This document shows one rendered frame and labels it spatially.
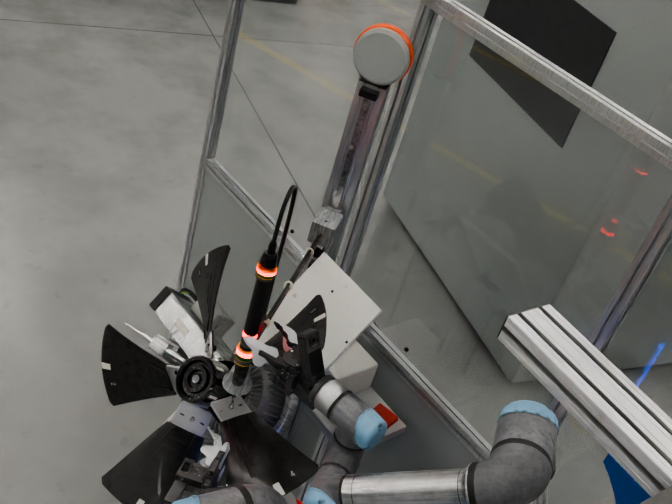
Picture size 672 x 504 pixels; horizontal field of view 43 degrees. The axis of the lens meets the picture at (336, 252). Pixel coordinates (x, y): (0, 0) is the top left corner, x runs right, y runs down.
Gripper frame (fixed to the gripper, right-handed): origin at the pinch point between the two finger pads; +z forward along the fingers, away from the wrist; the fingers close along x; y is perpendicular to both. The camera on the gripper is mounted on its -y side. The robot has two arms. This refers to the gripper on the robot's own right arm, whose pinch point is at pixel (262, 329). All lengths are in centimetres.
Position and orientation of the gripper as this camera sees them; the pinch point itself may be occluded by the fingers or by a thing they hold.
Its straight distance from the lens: 190.4
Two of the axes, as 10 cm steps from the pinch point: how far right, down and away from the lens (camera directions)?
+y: -2.4, 7.8, 5.8
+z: -7.1, -5.5, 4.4
